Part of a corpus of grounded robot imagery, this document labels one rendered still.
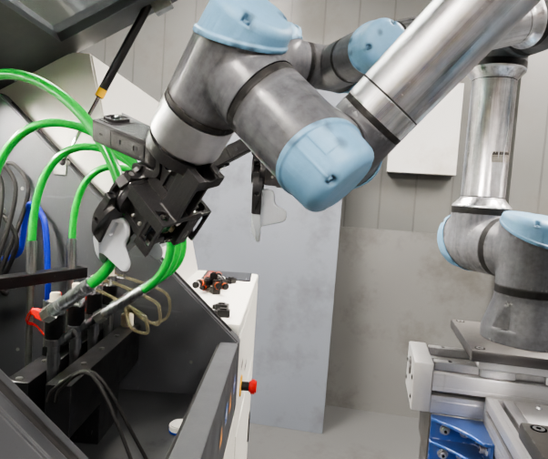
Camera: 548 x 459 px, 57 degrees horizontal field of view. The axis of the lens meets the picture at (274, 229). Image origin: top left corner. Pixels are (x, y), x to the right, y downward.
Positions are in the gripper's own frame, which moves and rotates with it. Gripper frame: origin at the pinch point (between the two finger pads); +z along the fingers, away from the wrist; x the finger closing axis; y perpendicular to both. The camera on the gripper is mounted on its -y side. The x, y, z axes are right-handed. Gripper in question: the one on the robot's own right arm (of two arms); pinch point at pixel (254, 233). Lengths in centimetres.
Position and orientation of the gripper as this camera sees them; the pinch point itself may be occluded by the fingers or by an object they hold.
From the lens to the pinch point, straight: 87.5
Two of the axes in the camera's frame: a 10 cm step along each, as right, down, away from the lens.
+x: 0.3, -0.7, 10.0
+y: 10.0, 0.7, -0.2
